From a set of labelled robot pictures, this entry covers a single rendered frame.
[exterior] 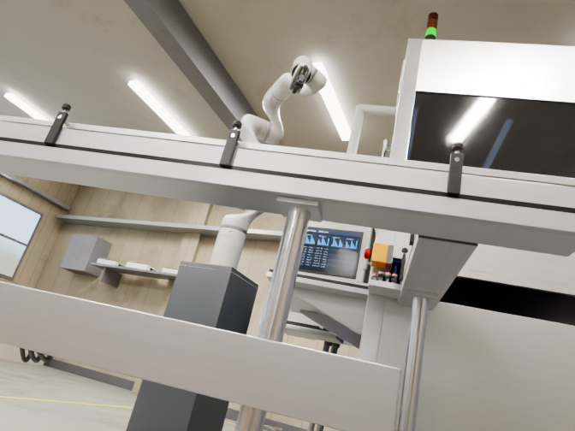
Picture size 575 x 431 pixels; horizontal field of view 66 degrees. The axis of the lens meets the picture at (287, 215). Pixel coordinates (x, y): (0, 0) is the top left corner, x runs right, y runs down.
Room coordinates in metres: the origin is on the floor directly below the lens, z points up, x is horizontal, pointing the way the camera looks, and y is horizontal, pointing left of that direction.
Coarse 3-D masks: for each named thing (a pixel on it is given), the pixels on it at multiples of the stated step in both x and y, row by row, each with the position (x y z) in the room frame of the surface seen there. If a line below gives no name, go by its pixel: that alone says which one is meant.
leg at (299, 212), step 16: (288, 208) 0.88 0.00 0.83; (304, 208) 0.86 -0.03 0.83; (288, 224) 0.87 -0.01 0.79; (304, 224) 0.87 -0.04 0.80; (288, 240) 0.87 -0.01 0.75; (304, 240) 0.88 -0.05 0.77; (288, 256) 0.87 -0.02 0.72; (288, 272) 0.87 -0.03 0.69; (272, 288) 0.87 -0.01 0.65; (288, 288) 0.87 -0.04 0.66; (272, 304) 0.87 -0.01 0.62; (288, 304) 0.88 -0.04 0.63; (272, 320) 0.87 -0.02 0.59; (272, 336) 0.87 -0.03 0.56; (240, 416) 0.87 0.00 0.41; (256, 416) 0.87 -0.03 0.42
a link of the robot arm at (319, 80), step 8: (320, 72) 1.46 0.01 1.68; (280, 80) 1.59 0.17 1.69; (288, 80) 1.58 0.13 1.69; (312, 80) 1.47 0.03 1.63; (320, 80) 1.46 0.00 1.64; (272, 88) 1.68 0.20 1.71; (280, 88) 1.62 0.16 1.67; (304, 88) 1.57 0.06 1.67; (312, 88) 1.50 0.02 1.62; (320, 88) 1.49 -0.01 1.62; (280, 96) 1.68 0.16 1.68; (288, 96) 1.68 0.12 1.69; (304, 96) 1.58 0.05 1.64
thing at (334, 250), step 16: (320, 224) 2.68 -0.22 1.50; (336, 224) 2.64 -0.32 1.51; (320, 240) 2.67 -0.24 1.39; (336, 240) 2.63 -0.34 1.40; (352, 240) 2.60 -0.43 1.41; (304, 256) 2.70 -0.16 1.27; (320, 256) 2.66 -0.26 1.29; (336, 256) 2.62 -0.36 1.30; (352, 256) 2.59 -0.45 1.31; (304, 272) 2.70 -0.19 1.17; (320, 272) 2.66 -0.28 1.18; (336, 272) 2.62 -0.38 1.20; (352, 272) 2.58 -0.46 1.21; (368, 272) 2.65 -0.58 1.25; (288, 320) 2.71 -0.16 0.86; (304, 320) 2.68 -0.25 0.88
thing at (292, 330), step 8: (288, 328) 2.47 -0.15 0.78; (296, 328) 2.45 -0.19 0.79; (304, 328) 2.43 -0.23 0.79; (312, 328) 2.42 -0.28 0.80; (296, 336) 2.72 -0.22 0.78; (304, 336) 2.60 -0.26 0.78; (312, 336) 2.51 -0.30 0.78; (320, 336) 2.43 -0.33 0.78; (328, 336) 2.38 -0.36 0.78; (336, 336) 2.37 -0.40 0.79
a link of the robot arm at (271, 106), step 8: (264, 96) 1.79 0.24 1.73; (272, 96) 1.71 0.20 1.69; (264, 104) 1.80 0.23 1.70; (272, 104) 1.78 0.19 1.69; (280, 104) 1.79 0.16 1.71; (272, 112) 1.81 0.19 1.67; (272, 120) 1.84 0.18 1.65; (280, 120) 1.84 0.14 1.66; (272, 128) 1.86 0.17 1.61; (280, 128) 1.85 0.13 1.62; (272, 136) 1.87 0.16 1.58; (280, 136) 1.88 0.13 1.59; (272, 144) 1.92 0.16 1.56
